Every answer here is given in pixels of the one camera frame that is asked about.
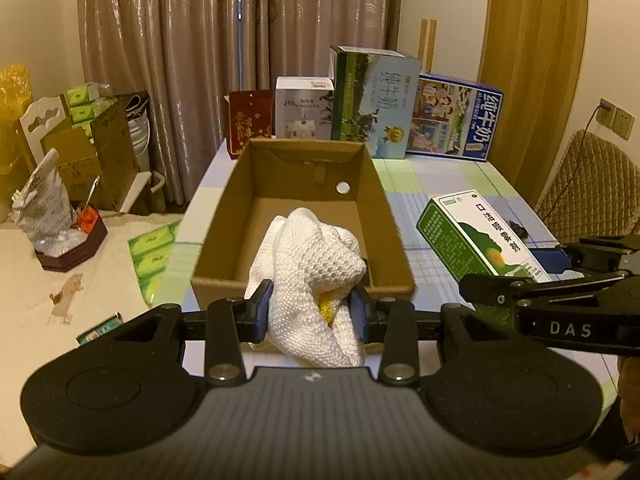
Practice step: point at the brown cardboard box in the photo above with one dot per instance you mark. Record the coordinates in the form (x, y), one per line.
(300, 175)

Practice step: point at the white appliance box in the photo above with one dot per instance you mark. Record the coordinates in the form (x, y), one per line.
(300, 110)

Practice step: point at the wall socket plate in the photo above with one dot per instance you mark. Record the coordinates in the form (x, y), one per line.
(620, 120)

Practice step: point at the clear crumpled plastic bag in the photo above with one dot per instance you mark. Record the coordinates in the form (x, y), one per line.
(42, 205)

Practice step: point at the wooden slats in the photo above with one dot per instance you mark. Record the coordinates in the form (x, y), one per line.
(428, 45)

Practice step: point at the white carved chair back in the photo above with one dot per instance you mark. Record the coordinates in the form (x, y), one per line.
(42, 120)

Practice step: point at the green tissue packs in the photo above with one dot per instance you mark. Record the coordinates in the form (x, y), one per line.
(87, 102)

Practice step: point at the green tissue pack bundle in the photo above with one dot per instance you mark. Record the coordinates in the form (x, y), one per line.
(152, 260)

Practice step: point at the person's right hand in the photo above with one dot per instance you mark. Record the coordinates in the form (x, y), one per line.
(631, 385)

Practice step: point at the red gift box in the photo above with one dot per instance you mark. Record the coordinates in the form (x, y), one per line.
(247, 122)

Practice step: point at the blue milk carton box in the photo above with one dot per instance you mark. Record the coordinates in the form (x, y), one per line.
(450, 120)

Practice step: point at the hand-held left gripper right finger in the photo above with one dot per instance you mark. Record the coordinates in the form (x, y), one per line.
(357, 315)

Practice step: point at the dark red octagonal tray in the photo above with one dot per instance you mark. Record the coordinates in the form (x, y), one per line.
(70, 255)

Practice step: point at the yellow plastic bag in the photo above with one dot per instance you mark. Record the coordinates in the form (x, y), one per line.
(15, 100)

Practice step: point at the yellow curtain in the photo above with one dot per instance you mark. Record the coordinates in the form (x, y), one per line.
(530, 60)

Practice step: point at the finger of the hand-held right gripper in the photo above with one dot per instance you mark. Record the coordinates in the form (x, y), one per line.
(547, 260)
(500, 287)

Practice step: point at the wooden animal figure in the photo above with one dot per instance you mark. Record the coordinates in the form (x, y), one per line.
(67, 292)

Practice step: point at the stacked cardboard boxes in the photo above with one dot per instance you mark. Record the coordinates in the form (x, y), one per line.
(107, 160)

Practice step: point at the green medicine box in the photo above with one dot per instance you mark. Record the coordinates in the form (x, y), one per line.
(465, 235)

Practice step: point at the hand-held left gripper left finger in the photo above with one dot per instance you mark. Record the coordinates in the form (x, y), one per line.
(263, 310)

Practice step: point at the green milk carton box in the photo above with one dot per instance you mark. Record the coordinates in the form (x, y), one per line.
(370, 105)

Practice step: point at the white knit cloth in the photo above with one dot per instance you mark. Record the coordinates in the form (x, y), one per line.
(310, 260)

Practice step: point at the small green and red box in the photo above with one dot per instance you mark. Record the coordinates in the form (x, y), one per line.
(100, 330)

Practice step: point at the orange crumpled wrapper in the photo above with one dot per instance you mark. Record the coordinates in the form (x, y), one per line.
(87, 221)

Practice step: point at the brown sheer curtain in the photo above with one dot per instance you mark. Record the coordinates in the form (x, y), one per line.
(200, 60)

